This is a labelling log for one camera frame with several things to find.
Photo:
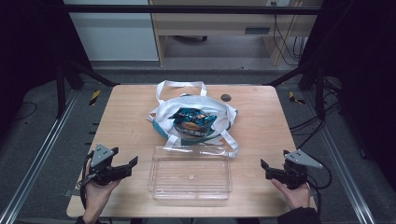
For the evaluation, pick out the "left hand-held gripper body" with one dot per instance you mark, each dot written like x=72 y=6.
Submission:
x=102 y=155

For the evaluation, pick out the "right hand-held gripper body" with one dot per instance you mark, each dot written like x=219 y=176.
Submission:
x=300 y=160

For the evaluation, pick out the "person's right hand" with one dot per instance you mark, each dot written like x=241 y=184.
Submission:
x=297 y=197

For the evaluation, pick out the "person's left hand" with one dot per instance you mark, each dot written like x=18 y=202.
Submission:
x=96 y=196

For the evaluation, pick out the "yellow black floor tape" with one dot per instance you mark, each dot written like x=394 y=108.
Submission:
x=294 y=98
x=95 y=97

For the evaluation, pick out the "clear plastic container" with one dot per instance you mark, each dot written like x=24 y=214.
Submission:
x=190 y=177

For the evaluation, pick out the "black metal stand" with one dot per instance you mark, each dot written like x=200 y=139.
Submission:
x=320 y=93
x=60 y=90

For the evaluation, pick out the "blue snack packet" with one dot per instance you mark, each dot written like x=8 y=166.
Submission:
x=193 y=123

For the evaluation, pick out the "black round table grommet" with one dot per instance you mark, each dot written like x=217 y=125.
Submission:
x=226 y=97

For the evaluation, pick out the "white tote bag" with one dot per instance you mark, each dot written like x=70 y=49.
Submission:
x=193 y=102

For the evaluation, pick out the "white cabinet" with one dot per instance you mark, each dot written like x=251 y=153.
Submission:
x=115 y=37

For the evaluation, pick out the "wooden desk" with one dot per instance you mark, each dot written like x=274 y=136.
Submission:
x=218 y=23

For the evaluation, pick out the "aluminium floor rail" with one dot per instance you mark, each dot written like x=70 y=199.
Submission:
x=40 y=149
x=342 y=168

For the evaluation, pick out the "black horizontal frame bar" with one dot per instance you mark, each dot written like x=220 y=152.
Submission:
x=186 y=9

